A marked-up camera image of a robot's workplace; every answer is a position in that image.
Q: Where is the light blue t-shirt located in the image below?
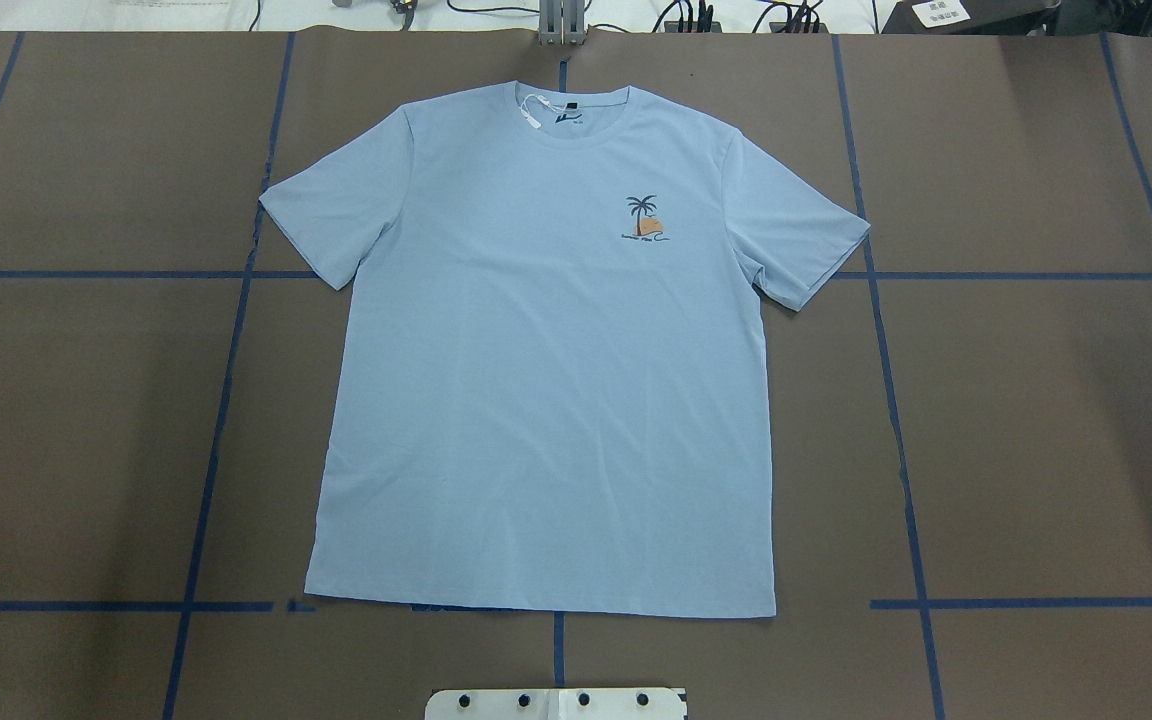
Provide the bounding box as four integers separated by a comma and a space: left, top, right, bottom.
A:
260, 81, 870, 620

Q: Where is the brown paper table cover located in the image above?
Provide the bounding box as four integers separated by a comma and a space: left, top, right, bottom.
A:
0, 26, 1152, 719

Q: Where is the aluminium frame post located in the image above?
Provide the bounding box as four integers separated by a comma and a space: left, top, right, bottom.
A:
538, 0, 588, 46

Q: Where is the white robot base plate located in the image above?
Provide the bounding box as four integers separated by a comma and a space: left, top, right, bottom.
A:
424, 687, 689, 719

